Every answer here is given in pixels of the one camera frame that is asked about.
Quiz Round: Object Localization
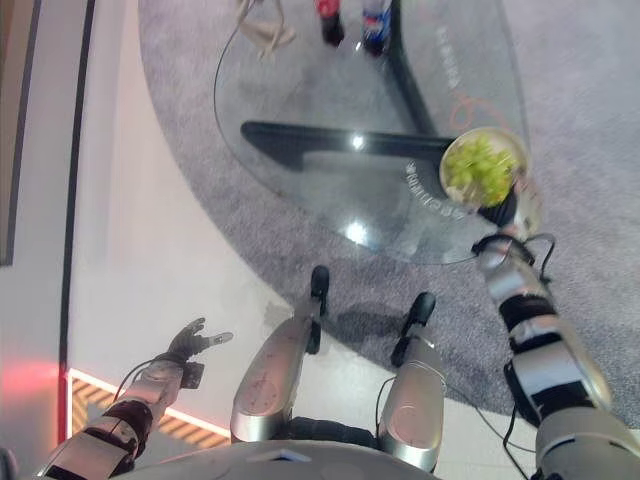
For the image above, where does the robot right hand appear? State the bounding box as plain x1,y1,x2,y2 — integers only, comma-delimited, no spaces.
478,171,547,242

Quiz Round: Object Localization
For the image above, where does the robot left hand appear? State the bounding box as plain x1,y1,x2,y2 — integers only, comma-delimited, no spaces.
167,317,235,362

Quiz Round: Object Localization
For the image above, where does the green grape bunch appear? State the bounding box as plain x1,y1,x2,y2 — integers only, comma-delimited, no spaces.
444,137,519,207

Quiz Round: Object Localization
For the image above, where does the robot left silver leg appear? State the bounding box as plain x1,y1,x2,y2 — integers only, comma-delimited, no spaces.
230,293,324,444

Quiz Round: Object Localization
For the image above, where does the robot silver leg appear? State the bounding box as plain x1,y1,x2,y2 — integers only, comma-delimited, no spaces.
230,293,324,444
377,319,447,474

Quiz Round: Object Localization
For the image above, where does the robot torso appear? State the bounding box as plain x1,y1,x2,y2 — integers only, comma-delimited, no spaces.
114,417,451,480

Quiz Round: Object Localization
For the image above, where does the robot right dark foot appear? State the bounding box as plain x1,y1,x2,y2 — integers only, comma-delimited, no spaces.
407,292,437,327

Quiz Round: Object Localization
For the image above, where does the robot dark foot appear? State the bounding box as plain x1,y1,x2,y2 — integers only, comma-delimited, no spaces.
309,264,331,304
407,292,437,327

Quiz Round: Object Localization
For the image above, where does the robot left dark foot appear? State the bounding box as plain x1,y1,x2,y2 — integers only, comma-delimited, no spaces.
309,264,331,304

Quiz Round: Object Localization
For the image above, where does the grey carpet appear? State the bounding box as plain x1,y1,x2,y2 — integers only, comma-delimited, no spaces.
137,0,640,442

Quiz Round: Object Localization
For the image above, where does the black table base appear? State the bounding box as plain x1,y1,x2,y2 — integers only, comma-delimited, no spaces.
240,0,462,172

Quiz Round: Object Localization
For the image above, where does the robot right silver leg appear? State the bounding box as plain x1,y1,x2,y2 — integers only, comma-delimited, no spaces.
377,319,447,474

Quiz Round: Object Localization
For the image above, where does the cola bottle blue label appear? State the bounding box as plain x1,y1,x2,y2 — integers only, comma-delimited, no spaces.
359,0,394,57

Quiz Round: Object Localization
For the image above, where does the cola bottle red label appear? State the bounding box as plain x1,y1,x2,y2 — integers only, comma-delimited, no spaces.
313,0,346,49

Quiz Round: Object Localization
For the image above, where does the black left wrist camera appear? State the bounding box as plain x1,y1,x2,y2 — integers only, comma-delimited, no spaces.
180,363,206,389

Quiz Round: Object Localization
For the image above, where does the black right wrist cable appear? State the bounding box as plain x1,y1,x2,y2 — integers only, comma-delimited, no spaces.
472,233,557,282

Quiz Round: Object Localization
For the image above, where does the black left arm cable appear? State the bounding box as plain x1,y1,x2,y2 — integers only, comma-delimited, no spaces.
115,355,162,402

